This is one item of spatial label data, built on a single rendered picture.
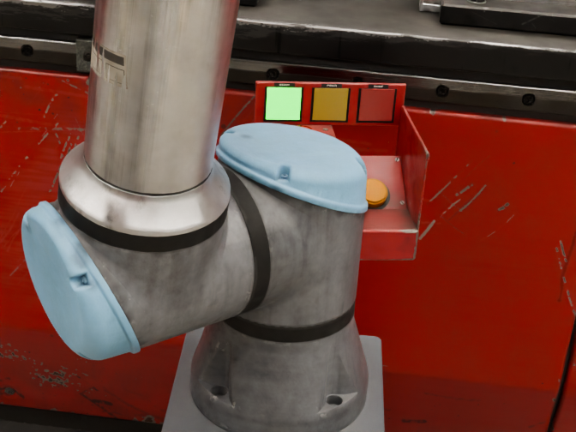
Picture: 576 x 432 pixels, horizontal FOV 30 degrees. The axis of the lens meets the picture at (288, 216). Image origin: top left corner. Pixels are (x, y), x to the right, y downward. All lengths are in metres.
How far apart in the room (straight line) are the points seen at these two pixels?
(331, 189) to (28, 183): 0.99
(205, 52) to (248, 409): 0.33
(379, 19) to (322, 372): 0.81
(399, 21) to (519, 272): 0.42
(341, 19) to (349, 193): 0.79
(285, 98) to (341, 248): 0.62
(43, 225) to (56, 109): 0.93
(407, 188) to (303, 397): 0.59
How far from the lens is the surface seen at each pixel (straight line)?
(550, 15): 1.58
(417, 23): 1.57
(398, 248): 1.36
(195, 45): 0.63
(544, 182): 1.61
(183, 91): 0.65
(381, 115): 1.44
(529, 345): 1.74
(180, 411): 0.90
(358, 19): 1.57
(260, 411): 0.86
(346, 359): 0.87
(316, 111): 1.42
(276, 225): 0.77
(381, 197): 1.39
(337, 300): 0.84
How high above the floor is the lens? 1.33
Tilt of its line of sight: 28 degrees down
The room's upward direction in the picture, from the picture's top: 4 degrees clockwise
